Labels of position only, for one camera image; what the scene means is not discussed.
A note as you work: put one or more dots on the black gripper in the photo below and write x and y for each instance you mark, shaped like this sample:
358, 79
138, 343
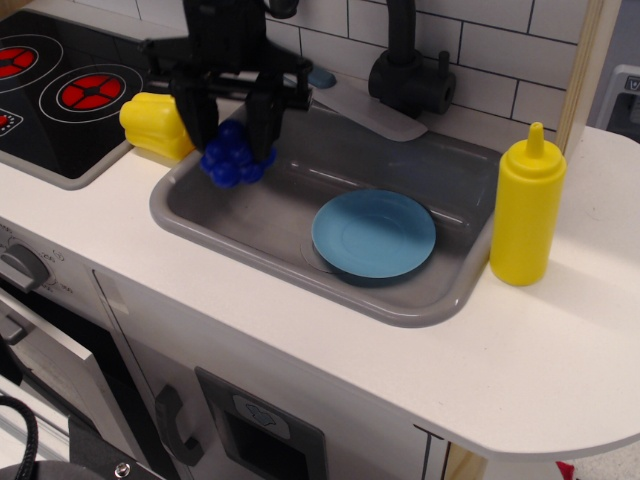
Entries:
227, 54

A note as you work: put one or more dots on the blue toy blueberry cluster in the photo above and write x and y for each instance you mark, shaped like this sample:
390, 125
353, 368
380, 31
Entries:
228, 160

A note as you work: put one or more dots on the blue plate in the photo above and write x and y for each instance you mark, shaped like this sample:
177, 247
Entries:
374, 233

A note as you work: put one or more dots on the grey toy sink basin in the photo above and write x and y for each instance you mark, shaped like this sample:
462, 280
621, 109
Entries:
321, 155

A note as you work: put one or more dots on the yellow toy bell pepper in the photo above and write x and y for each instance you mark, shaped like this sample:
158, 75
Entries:
152, 122

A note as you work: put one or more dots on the black toy stovetop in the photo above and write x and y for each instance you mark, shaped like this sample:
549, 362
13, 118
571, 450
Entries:
63, 85

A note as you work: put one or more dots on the black toy faucet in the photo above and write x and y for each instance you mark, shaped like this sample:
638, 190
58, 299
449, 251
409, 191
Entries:
400, 78

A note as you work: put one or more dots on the grey oven knob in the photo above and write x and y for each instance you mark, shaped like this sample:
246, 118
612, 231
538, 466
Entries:
23, 269

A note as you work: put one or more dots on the yellow squeeze bottle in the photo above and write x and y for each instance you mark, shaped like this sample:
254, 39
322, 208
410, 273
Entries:
530, 183

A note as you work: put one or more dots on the white toy oven door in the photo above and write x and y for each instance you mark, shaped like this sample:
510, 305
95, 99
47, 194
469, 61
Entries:
64, 366

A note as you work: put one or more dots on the grey dispenser panel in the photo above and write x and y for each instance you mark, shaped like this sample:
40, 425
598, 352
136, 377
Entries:
262, 437

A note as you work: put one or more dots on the grey appliance in background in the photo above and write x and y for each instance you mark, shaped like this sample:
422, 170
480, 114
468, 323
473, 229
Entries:
619, 112

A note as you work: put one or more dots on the toy knife blue handle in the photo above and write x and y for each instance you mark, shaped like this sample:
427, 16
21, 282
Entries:
349, 97

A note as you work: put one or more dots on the grey cabinet door handle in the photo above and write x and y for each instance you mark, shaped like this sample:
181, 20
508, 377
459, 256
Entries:
167, 407

